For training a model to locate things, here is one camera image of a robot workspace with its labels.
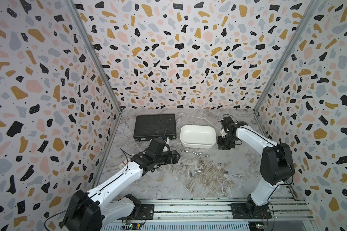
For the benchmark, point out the small card box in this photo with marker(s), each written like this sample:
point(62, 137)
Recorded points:
point(122, 165)

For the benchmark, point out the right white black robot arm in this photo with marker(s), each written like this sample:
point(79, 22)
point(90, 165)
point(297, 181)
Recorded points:
point(276, 164)

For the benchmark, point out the black tool case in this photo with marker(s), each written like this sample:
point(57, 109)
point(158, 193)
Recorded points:
point(148, 127)

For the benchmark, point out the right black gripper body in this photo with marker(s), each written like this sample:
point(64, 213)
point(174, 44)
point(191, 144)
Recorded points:
point(223, 143)

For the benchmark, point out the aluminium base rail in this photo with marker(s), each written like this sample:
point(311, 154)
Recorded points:
point(221, 214)

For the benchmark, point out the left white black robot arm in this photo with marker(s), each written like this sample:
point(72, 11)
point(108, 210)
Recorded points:
point(91, 210)

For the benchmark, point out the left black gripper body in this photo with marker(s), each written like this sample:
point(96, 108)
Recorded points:
point(164, 159)

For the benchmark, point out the white plastic storage box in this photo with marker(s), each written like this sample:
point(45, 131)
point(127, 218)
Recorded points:
point(198, 136)

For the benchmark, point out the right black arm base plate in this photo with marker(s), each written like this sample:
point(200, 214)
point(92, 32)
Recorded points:
point(246, 211)

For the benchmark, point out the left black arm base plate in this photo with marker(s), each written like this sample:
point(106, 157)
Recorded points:
point(141, 212)

